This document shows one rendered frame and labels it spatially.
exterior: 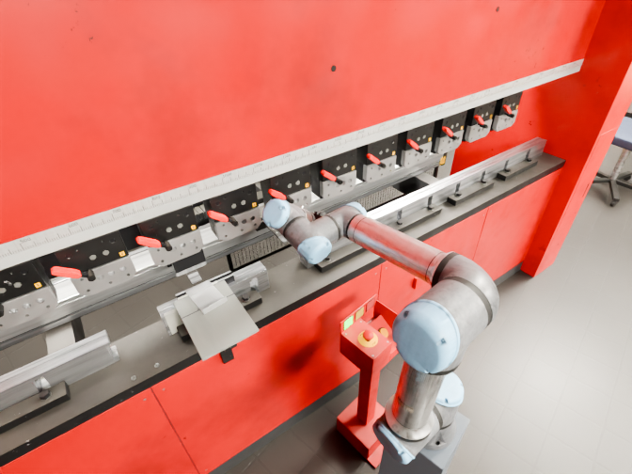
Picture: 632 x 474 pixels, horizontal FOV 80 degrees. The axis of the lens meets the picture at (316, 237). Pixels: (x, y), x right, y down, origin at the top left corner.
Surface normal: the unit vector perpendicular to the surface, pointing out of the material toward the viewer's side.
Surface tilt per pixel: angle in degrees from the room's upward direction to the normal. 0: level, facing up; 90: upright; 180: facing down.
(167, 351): 0
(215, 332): 0
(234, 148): 90
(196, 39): 90
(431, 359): 82
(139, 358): 0
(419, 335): 84
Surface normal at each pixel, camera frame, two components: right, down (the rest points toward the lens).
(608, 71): -0.82, 0.37
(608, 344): -0.04, -0.79
